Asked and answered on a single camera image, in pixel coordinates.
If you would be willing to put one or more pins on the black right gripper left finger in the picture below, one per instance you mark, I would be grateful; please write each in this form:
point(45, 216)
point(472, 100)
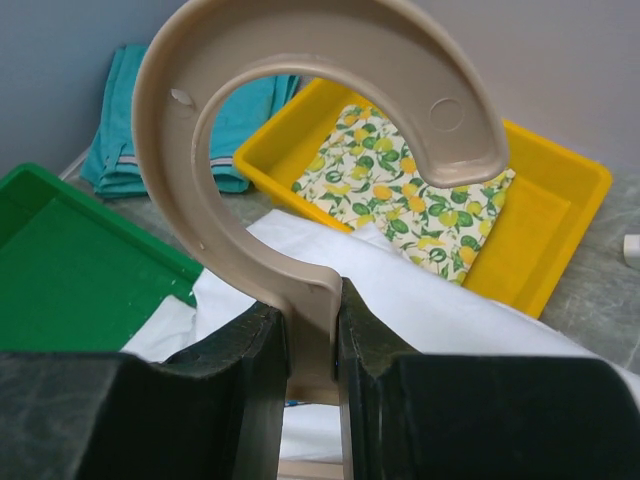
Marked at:
point(213, 410)

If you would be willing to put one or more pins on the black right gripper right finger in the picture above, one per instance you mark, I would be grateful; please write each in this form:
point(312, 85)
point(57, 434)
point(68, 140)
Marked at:
point(408, 415)

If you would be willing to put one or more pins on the white daisy print t-shirt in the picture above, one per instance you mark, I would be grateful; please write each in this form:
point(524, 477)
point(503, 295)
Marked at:
point(433, 316)

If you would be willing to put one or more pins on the beige hanger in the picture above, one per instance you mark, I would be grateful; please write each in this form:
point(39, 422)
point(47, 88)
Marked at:
point(391, 53)

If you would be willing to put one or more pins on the teal folded t-shirt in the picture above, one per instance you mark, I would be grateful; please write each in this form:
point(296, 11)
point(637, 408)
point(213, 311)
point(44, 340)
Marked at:
point(111, 166)

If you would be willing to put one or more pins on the green plastic tray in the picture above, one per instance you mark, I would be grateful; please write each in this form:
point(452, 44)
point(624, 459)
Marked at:
point(75, 276)

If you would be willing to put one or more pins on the lemon print folded cloth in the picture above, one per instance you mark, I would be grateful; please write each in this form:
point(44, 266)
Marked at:
point(364, 173)

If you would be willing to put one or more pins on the yellow plastic tray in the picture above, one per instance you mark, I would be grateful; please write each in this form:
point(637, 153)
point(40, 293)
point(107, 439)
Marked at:
point(548, 208)

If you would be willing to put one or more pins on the metal clothes rack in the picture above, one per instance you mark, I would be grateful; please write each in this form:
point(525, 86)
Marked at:
point(631, 249)

